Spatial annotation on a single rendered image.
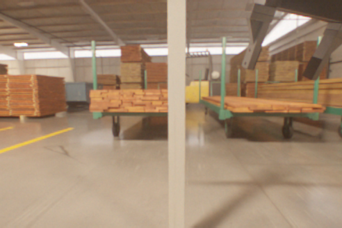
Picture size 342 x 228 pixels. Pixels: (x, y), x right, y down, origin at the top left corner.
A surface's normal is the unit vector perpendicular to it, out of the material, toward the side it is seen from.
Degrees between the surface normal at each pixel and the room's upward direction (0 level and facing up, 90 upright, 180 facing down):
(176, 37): 90
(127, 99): 90
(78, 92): 90
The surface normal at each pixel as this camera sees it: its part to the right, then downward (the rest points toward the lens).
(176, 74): -0.07, 0.12
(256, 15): 0.04, 0.50
